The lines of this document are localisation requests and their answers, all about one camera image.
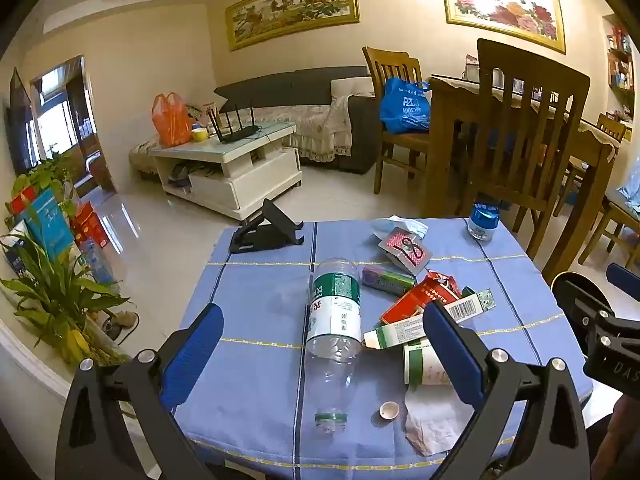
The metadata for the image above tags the orange plastic bag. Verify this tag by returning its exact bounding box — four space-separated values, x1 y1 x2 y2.
152 92 194 149

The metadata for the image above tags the wooden chair blue cushion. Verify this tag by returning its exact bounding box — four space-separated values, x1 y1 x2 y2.
579 187 640 267

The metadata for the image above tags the framed flower painting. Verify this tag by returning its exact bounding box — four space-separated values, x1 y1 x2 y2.
437 0 567 56

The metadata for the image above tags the wooden dining table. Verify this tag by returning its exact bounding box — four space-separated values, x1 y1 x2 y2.
422 74 621 282

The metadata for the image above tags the green potted plant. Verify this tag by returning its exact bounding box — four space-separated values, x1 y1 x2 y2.
0 232 137 367

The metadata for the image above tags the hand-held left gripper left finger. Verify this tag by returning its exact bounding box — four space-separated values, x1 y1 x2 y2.
56 303 224 480

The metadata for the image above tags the green white paper cup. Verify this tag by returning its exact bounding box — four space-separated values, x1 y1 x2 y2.
402 337 457 389

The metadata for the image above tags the black folding phone stand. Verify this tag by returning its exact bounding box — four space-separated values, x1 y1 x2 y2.
229 198 305 255

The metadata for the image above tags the white coffee table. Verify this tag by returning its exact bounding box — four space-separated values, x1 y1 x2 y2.
148 122 304 222

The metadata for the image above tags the black router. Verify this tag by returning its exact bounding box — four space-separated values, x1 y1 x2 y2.
207 105 261 144

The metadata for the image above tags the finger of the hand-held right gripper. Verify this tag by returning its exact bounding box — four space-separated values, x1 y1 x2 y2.
606 262 640 302

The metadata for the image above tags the clear plastic bottle green label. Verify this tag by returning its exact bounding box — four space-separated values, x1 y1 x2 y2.
304 257 364 434

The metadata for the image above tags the dark grey sofa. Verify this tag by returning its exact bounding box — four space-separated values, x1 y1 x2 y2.
213 65 384 175

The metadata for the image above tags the red patterned packet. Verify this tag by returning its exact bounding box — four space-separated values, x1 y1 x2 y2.
378 227 432 276

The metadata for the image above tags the blue face mask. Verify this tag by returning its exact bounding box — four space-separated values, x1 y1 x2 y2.
370 215 430 241

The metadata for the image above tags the beige lace sofa cover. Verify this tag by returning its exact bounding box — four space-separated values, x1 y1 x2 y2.
130 91 354 174

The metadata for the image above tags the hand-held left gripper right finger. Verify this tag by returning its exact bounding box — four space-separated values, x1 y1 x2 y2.
422 301 591 480

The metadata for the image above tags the blue lidded glass jar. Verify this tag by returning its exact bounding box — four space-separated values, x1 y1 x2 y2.
467 203 501 241

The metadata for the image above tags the white tissue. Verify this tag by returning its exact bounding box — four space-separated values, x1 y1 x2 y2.
403 384 477 457

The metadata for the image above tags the blue checked tablecloth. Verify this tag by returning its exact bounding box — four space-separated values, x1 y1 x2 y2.
170 217 596 468

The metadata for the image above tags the framed horse painting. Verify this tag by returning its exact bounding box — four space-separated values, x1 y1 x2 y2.
224 0 361 52

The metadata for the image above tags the small green packet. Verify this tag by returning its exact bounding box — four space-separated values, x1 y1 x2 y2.
462 287 496 312

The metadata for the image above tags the blue shopping bag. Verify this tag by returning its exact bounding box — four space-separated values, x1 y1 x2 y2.
378 77 432 135

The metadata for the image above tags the blue gift box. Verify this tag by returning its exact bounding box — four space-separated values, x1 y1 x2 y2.
19 188 77 262

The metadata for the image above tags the wall shelf with goods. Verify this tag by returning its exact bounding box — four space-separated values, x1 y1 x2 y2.
602 15 640 112

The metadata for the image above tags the torn red carton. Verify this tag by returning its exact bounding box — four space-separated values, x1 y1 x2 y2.
380 270 467 327

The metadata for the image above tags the white green ointment box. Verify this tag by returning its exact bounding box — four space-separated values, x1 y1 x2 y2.
363 293 485 352

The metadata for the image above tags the red gift box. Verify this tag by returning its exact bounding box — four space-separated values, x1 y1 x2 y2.
69 202 109 249

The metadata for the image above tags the green trailing plant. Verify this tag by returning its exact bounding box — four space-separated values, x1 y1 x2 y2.
4 152 79 222

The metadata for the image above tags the purple green box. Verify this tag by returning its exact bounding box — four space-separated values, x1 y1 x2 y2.
361 264 417 296

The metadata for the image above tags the black television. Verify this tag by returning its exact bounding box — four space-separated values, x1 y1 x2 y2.
4 67 42 177

